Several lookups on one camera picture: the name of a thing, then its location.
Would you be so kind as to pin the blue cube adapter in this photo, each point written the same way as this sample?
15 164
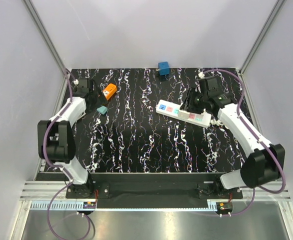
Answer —
163 68

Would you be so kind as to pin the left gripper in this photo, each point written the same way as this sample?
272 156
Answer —
101 100

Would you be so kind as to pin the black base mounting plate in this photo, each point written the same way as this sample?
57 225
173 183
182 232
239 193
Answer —
149 191

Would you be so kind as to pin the orange power strip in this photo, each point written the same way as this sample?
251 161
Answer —
109 91

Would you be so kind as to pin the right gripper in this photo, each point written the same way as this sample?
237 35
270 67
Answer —
187 105

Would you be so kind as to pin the white cube adapter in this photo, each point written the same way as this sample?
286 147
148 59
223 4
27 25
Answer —
183 114

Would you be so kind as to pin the white power strip cord plug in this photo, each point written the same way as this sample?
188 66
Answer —
217 122

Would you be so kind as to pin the teal plug adapter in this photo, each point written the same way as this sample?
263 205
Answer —
102 110

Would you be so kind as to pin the white multicolour power strip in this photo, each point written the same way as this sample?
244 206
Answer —
172 110

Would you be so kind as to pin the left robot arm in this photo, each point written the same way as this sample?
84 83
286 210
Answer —
56 143

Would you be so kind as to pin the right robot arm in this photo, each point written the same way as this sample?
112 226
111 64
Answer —
264 161

